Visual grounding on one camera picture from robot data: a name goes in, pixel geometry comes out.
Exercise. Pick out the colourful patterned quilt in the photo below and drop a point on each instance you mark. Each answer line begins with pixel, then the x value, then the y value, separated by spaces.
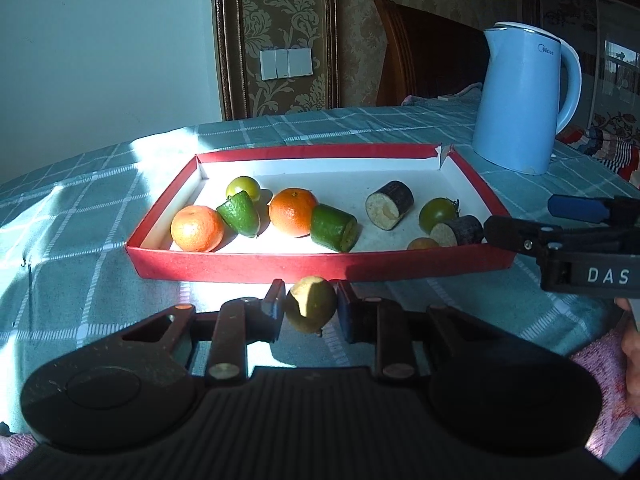
pixel 610 145

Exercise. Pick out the red cardboard box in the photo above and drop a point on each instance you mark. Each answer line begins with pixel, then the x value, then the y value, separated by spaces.
pixel 320 266

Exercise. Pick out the cylindrical cucumber piece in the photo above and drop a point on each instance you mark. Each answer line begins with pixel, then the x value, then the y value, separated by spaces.
pixel 332 227

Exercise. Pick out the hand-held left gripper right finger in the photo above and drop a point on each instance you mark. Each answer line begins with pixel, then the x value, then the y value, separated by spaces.
pixel 351 312

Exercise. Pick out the person's right hand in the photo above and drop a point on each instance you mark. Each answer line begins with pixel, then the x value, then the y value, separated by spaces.
pixel 631 360

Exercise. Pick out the white wall light switch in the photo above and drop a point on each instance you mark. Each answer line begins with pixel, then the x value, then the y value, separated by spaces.
pixel 286 63

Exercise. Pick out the light brown round fruit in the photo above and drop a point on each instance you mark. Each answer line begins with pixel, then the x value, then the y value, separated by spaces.
pixel 310 305

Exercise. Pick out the wooden chair back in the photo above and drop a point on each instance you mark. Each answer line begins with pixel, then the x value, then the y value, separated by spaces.
pixel 430 55

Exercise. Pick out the gold patterned framed wall panel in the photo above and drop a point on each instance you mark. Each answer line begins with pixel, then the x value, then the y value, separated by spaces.
pixel 280 10

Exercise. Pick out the dark brown round fruit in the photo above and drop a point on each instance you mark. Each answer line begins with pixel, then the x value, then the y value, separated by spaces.
pixel 423 244

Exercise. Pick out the person's right forearm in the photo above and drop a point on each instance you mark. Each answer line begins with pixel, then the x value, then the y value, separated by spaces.
pixel 600 375

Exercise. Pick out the green tomato with stem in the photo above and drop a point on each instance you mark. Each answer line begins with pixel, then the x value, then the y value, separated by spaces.
pixel 436 212

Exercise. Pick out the yellow-green tomato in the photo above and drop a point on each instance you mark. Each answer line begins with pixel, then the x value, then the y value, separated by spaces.
pixel 243 187

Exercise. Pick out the dark eggplant piece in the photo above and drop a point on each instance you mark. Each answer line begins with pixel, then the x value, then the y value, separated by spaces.
pixel 460 231
pixel 390 204

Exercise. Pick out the mandarin orange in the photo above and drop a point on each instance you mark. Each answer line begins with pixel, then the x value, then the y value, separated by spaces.
pixel 196 228
pixel 292 211

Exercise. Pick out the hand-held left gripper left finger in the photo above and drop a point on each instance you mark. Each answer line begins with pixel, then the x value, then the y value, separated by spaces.
pixel 275 310

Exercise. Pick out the tapered cucumber end piece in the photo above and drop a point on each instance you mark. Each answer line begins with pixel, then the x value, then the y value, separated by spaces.
pixel 240 215

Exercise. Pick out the light blue electric kettle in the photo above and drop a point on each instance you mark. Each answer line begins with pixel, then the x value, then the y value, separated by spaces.
pixel 520 105

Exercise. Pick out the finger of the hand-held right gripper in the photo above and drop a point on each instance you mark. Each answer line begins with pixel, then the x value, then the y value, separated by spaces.
pixel 575 208
pixel 515 235

